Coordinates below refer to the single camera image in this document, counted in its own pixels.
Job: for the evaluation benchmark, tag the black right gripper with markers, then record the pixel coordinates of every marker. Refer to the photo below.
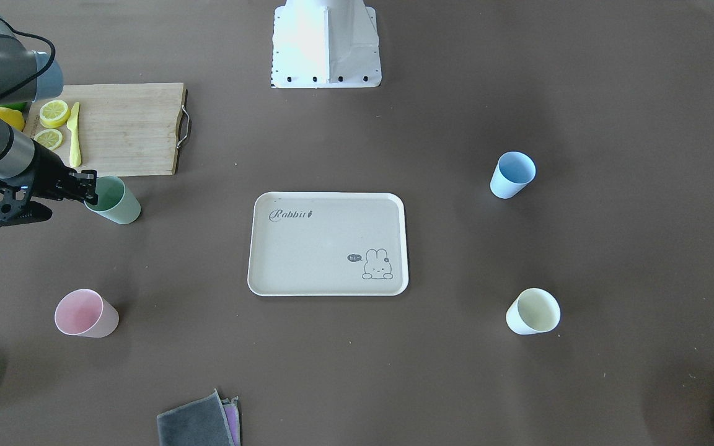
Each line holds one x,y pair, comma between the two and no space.
49,171

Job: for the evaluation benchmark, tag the green cup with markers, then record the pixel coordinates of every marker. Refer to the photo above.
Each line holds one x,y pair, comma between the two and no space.
115,201

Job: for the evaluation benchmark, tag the pink cup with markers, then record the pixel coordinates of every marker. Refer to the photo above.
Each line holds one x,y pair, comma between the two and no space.
85,313

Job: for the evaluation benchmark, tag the light blue cup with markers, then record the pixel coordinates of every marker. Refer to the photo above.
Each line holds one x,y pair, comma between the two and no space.
513,172

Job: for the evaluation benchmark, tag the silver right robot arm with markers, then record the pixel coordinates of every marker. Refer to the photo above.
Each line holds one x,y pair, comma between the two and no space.
28,76

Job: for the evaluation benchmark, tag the cream rabbit tray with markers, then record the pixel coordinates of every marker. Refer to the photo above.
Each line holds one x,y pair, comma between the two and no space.
306,244

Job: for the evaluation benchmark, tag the yellow plastic knife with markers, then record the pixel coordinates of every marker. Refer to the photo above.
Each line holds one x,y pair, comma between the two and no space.
75,156

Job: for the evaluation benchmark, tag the lemon slice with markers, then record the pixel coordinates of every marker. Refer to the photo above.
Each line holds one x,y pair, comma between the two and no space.
54,114
51,139

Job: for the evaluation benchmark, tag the whole yellow lemon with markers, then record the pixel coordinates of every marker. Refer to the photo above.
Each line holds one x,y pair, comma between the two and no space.
13,117

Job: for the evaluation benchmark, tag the green lime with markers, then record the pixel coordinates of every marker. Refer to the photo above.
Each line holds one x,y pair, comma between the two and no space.
19,106

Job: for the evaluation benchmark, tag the grey folded cloth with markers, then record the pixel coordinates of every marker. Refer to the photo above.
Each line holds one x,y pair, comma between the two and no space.
208,421

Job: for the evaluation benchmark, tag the cream cup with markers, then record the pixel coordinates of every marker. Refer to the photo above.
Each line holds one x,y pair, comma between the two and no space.
534,311

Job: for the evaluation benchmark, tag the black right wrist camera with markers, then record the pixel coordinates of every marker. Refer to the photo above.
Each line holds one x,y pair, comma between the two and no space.
17,207

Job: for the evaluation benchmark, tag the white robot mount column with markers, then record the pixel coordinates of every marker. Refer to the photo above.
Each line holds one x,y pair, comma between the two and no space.
325,44

